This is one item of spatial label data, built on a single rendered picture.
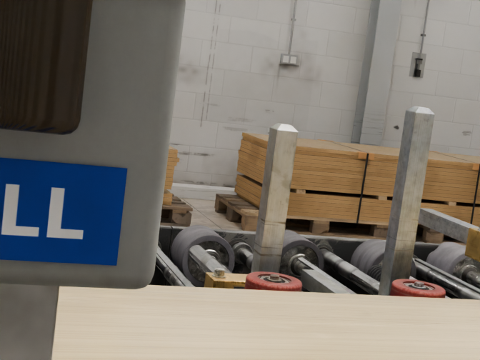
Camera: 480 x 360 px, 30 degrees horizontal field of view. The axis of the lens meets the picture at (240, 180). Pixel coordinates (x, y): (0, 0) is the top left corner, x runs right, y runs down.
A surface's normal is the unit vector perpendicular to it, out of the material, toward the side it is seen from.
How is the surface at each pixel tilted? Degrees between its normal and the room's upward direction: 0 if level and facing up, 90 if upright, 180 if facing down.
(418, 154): 90
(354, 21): 90
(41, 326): 90
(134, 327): 0
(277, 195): 90
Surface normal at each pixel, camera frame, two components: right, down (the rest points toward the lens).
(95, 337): 0.13, -0.98
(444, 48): 0.29, 0.16
